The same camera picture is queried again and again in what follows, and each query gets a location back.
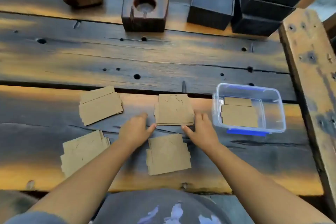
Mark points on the person's left hand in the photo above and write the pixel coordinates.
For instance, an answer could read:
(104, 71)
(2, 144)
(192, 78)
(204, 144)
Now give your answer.
(134, 134)

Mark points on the person's right hand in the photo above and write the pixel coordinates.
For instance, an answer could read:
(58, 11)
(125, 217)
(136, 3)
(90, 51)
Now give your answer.
(203, 134)

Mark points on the brown cardboard stack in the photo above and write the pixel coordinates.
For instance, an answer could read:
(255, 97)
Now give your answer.
(173, 109)
(168, 155)
(101, 107)
(81, 153)
(239, 116)

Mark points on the clear plastic container blue clips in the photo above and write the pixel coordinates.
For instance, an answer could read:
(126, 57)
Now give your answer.
(271, 113)

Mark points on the person's left forearm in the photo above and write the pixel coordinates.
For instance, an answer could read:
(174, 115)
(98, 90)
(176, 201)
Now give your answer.
(86, 187)

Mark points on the person's right forearm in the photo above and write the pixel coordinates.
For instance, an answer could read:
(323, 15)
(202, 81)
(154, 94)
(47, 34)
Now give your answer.
(249, 187)

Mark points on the black stacked box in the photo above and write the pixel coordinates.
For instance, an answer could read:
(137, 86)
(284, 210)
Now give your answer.
(265, 10)
(254, 25)

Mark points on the grey printed shirt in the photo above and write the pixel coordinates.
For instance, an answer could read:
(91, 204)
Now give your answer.
(157, 205)

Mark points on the rustic wooden table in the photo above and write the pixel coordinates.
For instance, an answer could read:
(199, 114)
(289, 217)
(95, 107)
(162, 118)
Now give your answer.
(157, 55)

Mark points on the dark wooden ashtray block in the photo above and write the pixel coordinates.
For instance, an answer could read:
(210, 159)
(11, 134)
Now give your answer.
(144, 23)

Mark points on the weathered wooden bench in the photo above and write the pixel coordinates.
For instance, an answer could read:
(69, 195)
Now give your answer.
(309, 79)

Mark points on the dark rustic wooden chair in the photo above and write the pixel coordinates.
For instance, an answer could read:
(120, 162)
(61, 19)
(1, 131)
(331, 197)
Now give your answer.
(331, 29)

